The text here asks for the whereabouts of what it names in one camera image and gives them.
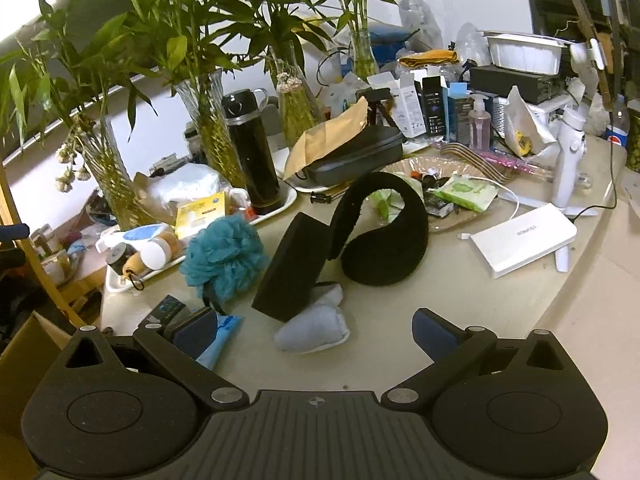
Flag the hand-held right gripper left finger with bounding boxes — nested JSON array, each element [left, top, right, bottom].
[[51, 307, 250, 408]]

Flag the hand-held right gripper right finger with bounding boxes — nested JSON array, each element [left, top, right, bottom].
[[381, 307, 577, 408]]

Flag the light blue soft packet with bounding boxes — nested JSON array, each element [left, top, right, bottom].
[[196, 314, 244, 370]]

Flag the teal bath pouf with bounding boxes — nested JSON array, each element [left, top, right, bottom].
[[180, 214, 271, 303]]

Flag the black fuzzy earmuffs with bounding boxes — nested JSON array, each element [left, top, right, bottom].
[[327, 171, 430, 288]]

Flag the brown cardboard box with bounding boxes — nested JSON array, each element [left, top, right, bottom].
[[0, 310, 68, 466]]

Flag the black foam block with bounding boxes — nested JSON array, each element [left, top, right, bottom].
[[251, 212, 333, 323]]

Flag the black box blue print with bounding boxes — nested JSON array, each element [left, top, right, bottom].
[[137, 294, 193, 333]]

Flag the dried flower bunch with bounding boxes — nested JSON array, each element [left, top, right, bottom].
[[55, 115, 96, 193]]

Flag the white round jar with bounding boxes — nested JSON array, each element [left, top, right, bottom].
[[141, 237, 172, 270]]

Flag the white tray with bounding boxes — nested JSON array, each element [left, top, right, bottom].
[[104, 180, 299, 294]]

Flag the black cylindrical container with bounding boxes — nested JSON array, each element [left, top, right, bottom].
[[106, 242, 132, 276]]

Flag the lucky bamboo in glass vase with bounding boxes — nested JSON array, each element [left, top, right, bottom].
[[125, 0, 251, 188], [0, 0, 151, 231], [220, 0, 341, 148], [300, 0, 406, 78]]

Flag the glass dish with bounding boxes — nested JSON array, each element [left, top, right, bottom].
[[365, 156, 521, 233]]

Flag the white lotion bottle blue label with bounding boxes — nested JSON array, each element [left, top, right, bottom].
[[95, 223, 176, 253]]

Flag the yellow medicine box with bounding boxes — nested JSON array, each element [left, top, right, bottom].
[[175, 192, 228, 239]]

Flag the white flat box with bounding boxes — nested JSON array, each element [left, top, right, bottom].
[[470, 203, 578, 279]]

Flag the green wipes pack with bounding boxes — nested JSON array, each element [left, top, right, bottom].
[[434, 175, 499, 212]]

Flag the clear plastic bag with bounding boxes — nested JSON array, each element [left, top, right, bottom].
[[145, 162, 226, 206], [398, 0, 443, 51]]

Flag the black thermos bottle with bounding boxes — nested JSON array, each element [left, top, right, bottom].
[[221, 88, 282, 216]]

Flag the black zip case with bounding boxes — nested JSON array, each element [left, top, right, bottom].
[[300, 126, 405, 192]]

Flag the pink soap pump bottle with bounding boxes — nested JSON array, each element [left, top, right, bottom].
[[467, 94, 493, 150]]

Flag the blue product box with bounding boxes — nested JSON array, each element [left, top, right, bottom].
[[446, 82, 473, 143]]

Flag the brown paper envelope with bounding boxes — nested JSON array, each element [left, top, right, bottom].
[[283, 96, 369, 181]]

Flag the black product box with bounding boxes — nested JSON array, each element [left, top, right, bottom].
[[421, 76, 449, 136]]

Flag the white product box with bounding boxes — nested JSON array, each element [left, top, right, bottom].
[[387, 71, 426, 138]]

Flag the white phone gimbal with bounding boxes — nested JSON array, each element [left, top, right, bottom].
[[550, 0, 608, 273]]

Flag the white crumpled paper bag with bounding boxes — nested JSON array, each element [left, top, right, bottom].
[[502, 85, 558, 158]]

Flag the small black tripod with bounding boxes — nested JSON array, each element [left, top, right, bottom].
[[356, 87, 396, 128]]

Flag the black electronics box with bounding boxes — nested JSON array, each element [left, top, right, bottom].
[[470, 65, 558, 103]]

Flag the yellow-brown cloth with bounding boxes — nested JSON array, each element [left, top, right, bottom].
[[398, 49, 458, 68]]

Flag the plastic cola bottle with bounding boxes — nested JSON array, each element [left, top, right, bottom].
[[604, 94, 630, 148]]

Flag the white takeaway container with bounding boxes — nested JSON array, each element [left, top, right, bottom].
[[482, 32, 571, 76]]

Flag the blue plastic basin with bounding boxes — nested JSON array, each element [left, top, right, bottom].
[[367, 30, 416, 61]]

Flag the white charging cable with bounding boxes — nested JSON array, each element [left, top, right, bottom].
[[457, 177, 521, 241]]

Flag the striped woven strap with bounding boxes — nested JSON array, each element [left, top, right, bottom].
[[440, 142, 516, 181]]

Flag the black power cable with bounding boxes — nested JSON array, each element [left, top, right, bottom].
[[570, 150, 626, 221]]

